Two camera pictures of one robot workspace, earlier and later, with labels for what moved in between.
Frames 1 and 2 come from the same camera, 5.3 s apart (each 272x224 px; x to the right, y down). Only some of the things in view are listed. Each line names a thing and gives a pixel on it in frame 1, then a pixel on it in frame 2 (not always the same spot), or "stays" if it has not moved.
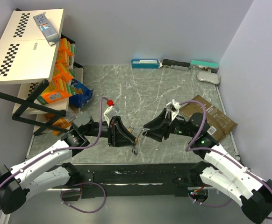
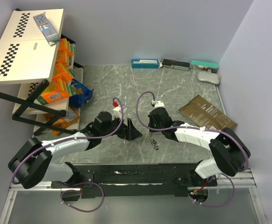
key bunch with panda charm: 134,150 -> 154,142
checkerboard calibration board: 24,54 stays
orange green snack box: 56,90 stays
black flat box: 175,64 stays
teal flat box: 200,65 stays
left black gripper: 118,135 -> 129,132
